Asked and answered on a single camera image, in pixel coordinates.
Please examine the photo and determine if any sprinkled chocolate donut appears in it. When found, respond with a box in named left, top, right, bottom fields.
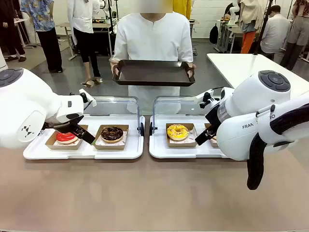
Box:
left=204, top=123, right=219, bottom=148

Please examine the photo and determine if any bystander in grey shorts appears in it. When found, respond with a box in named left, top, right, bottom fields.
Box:
left=280, top=0, right=309, bottom=72

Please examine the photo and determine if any white cylindrical air purifier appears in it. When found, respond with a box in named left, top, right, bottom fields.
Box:
left=0, top=45, right=7, bottom=70

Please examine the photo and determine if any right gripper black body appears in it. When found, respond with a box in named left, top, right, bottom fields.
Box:
left=204, top=102, right=227, bottom=133

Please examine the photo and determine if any bystander in white dress shirt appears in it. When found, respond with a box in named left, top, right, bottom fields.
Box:
left=260, top=5, right=292, bottom=61

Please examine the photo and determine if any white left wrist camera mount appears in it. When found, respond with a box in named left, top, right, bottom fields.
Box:
left=78, top=88, right=98, bottom=107

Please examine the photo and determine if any white display tray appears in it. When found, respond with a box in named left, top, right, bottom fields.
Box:
left=149, top=114, right=231, bottom=160
left=23, top=114, right=146, bottom=160

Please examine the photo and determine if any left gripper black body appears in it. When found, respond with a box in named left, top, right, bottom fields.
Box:
left=42, top=113, right=85, bottom=133

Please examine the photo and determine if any red glazed donut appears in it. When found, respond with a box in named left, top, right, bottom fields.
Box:
left=56, top=131, right=79, bottom=145
left=45, top=124, right=89, bottom=151

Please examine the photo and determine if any chocolate glazed donut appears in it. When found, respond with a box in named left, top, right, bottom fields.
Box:
left=92, top=124, right=130, bottom=151
left=100, top=126, right=125, bottom=144

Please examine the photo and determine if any dark brown serving tray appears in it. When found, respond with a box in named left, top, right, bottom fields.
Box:
left=112, top=59, right=196, bottom=87

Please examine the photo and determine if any yellow glazed donut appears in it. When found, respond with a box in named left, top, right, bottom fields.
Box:
left=165, top=122, right=199, bottom=149

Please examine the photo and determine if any black cable sleeve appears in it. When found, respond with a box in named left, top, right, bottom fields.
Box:
left=246, top=102, right=309, bottom=190

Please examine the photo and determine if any white side table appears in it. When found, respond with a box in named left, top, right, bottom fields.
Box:
left=206, top=53, right=309, bottom=98

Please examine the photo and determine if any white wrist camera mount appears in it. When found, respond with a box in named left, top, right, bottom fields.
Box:
left=196, top=88, right=222, bottom=110
left=78, top=88, right=98, bottom=107

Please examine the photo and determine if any person in white tunic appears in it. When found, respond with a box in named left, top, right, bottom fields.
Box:
left=112, top=0, right=194, bottom=116

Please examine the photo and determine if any clear plastic display lid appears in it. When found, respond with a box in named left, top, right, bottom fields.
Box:
left=83, top=96, right=141, bottom=135
left=152, top=96, right=219, bottom=135

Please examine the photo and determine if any yellow sprinkled donut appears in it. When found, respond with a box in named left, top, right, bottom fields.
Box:
left=166, top=123, right=189, bottom=141

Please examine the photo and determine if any bystander in dark clothes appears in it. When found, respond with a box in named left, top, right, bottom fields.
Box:
left=0, top=0, right=28, bottom=62

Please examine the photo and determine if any black tripod pole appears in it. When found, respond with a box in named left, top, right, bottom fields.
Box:
left=253, top=0, right=276, bottom=55

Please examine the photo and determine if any black backpack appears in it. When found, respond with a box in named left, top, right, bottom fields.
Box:
left=209, top=23, right=219, bottom=45

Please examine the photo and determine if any bystander in orange trousers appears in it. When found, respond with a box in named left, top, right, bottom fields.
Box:
left=238, top=0, right=267, bottom=55

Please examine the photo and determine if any bystander in yellow shirt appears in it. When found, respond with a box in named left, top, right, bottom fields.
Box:
left=172, top=0, right=193, bottom=20

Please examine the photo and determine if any person's right hand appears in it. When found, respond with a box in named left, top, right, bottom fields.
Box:
left=110, top=58, right=121, bottom=76

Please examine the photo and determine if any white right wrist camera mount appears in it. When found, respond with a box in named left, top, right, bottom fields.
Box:
left=196, top=88, right=222, bottom=110

